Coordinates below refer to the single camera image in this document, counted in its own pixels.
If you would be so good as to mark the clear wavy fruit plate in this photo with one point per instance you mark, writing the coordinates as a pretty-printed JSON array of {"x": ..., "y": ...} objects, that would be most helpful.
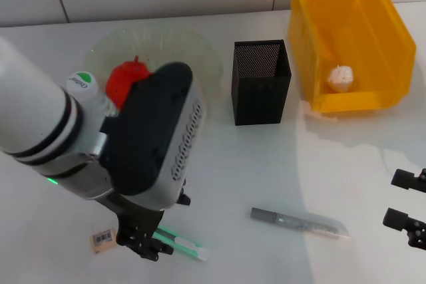
[{"x": 179, "y": 48}]

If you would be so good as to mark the clear pen grey cap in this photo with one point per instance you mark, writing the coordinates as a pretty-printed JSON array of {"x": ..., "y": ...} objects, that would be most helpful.
[{"x": 266, "y": 215}]

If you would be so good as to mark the green white utility knife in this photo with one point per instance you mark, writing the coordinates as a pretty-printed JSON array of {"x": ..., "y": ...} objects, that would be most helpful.
[{"x": 186, "y": 245}]

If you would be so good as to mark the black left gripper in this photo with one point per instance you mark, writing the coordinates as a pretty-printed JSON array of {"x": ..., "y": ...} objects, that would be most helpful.
[{"x": 136, "y": 219}]

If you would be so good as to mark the beige eraser with barcode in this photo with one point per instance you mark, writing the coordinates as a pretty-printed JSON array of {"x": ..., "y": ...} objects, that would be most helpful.
[{"x": 103, "y": 240}]

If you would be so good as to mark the white paper ball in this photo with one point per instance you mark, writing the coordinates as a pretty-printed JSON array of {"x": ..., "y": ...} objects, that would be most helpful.
[{"x": 340, "y": 76}]

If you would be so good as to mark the orange knitted toy fruit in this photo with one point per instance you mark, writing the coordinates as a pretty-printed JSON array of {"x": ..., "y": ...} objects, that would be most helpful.
[{"x": 120, "y": 78}]

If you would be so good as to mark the yellow plastic storage bin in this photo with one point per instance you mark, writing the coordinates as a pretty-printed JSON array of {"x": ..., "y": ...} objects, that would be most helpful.
[{"x": 359, "y": 101}]

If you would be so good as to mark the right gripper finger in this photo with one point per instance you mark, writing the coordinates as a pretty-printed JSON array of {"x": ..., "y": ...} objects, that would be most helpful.
[
  {"x": 404, "y": 179},
  {"x": 396, "y": 218}
]

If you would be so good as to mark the black mesh pen holder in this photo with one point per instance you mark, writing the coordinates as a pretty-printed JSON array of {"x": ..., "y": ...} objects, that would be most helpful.
[{"x": 259, "y": 104}]

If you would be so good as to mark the water bottle green label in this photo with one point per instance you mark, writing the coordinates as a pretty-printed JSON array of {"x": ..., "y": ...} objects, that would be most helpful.
[{"x": 81, "y": 81}]

